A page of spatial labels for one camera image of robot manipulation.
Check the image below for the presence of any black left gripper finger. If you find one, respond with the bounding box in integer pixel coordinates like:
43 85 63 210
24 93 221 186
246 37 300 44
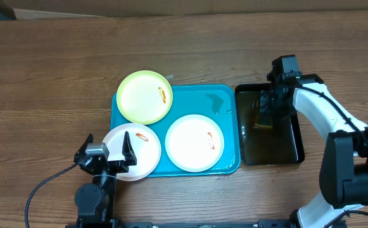
122 131 137 166
74 134 94 158

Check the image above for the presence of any yellow green sponge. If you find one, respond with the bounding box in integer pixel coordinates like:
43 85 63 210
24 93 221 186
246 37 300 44
253 101 272 129

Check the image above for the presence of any yellow-green plate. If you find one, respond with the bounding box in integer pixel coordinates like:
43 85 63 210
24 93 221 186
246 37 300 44
116 70 174 125

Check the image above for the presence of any white plate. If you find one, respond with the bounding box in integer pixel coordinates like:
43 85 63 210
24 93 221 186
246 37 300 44
165 114 224 173

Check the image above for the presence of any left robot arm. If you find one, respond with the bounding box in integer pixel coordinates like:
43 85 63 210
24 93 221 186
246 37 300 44
73 132 137 227

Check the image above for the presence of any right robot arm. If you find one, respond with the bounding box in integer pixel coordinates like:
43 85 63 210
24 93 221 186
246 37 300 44
253 54 368 227

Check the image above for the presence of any teal plastic tray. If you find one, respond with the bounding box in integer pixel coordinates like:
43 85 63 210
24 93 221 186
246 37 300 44
110 84 242 178

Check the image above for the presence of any pink-white plate with stain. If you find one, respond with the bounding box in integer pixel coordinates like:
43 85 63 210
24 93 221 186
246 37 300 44
103 123 162 181

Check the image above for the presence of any black water basin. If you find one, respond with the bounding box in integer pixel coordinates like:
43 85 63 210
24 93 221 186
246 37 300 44
235 83 305 165

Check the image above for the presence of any cardboard board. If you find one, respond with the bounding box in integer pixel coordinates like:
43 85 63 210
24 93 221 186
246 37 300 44
5 0 368 17

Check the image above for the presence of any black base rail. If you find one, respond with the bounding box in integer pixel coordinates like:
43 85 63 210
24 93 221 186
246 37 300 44
65 218 298 228

